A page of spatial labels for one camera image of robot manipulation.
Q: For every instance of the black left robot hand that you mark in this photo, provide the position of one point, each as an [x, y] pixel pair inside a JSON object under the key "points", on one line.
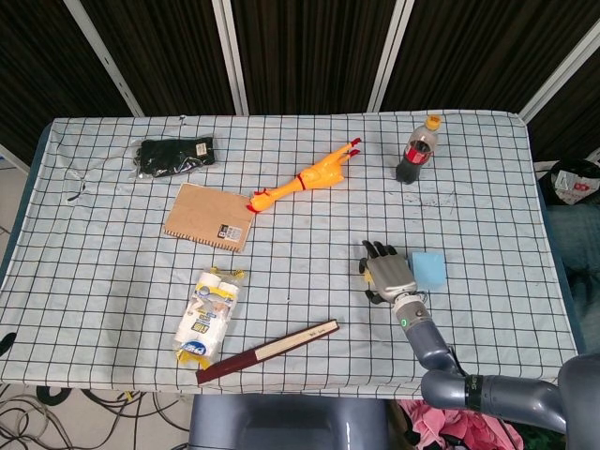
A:
{"points": [[5, 343]]}

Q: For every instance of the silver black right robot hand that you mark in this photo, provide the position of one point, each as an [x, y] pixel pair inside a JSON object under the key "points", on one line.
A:
{"points": [[391, 276]]}

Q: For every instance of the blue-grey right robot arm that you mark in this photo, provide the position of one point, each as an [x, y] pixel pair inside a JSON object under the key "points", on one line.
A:
{"points": [[506, 391]]}

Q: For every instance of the large blue foam cube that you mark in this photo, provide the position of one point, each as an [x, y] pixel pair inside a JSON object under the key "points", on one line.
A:
{"points": [[430, 272]]}

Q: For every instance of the cola bottle yellow cap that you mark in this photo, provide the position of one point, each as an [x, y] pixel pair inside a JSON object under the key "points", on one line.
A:
{"points": [[415, 157]]}

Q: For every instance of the yellow rubber chicken toy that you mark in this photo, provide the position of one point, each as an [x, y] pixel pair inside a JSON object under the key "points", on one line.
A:
{"points": [[314, 175]]}

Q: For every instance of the blue checkered tablecloth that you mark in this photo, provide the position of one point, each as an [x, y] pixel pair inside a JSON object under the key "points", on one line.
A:
{"points": [[117, 281]]}

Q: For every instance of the dark red hardcover book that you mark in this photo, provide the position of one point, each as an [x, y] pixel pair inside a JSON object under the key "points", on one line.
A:
{"points": [[262, 352]]}

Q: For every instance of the pink cloth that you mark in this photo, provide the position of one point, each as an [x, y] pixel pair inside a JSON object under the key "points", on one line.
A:
{"points": [[450, 424]]}

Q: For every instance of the blue-grey robot torso base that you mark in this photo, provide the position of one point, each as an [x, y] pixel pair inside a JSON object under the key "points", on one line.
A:
{"points": [[281, 422]]}

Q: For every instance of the pack of white rolls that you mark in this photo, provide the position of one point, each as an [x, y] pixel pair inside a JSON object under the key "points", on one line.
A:
{"points": [[206, 319]]}

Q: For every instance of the bystander blue jeans leg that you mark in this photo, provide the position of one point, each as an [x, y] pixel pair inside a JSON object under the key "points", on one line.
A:
{"points": [[576, 234]]}

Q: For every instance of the brown kraft spiral notebook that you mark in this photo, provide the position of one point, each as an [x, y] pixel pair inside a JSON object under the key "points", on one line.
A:
{"points": [[206, 213]]}

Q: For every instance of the black and white plastic bag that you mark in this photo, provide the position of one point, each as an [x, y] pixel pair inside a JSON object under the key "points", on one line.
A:
{"points": [[574, 180]]}

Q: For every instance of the dark green cloth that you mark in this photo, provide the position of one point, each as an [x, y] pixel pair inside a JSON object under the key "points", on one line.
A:
{"points": [[539, 438]]}

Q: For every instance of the black gloves in plastic bag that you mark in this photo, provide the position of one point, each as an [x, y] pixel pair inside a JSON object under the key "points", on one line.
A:
{"points": [[173, 154]]}

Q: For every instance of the white partition frame post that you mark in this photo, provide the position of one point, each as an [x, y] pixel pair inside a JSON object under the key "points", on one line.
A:
{"points": [[105, 61], [390, 56], [230, 56], [562, 75]]}

